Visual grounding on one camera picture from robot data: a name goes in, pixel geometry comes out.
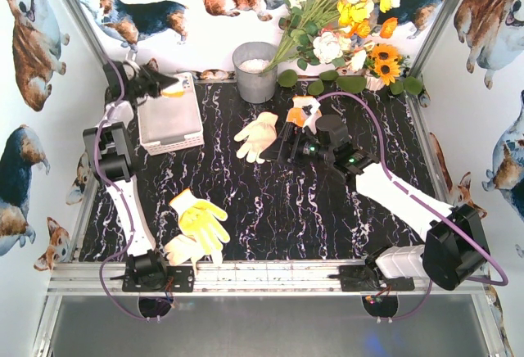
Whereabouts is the orange dotted glove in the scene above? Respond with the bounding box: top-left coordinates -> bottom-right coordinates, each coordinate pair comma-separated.
286,96 -> 316,128

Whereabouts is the artificial flower bouquet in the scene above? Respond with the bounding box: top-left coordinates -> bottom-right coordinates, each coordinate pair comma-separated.
265,0 -> 400,71

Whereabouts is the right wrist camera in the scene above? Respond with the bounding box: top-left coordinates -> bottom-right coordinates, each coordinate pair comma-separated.
301,98 -> 322,135

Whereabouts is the small sunflower pot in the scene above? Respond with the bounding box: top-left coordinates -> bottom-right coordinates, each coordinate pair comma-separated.
364,43 -> 410,86

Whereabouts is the cream knit glove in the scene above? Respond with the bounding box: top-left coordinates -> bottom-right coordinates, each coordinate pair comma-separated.
233,111 -> 278,164

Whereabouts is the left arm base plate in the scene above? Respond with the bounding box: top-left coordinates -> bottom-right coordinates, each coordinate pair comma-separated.
122,265 -> 196,292

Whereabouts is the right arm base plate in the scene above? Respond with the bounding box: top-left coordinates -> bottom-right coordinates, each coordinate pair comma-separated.
327,259 -> 415,292

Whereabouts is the cream glove at front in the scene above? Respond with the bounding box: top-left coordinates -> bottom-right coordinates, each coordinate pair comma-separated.
165,234 -> 206,274

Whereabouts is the grey metal bucket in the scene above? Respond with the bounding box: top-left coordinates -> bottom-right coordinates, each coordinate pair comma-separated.
232,42 -> 278,104

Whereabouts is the yellow palm glove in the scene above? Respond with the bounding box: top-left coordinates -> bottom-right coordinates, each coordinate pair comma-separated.
169,188 -> 230,265

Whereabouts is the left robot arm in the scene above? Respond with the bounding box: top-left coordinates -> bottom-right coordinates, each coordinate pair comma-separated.
83,59 -> 178,291

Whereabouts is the white plastic storage basket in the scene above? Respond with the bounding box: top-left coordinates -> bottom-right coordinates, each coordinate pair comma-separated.
138,72 -> 204,156

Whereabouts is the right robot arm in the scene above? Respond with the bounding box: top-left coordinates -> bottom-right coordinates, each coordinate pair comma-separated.
261,115 -> 489,291

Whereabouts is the white glove orange cuff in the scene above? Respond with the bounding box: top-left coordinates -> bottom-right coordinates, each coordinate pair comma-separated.
160,82 -> 185,98

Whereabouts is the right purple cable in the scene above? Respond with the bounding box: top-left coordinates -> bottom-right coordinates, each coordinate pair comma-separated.
314,90 -> 509,322

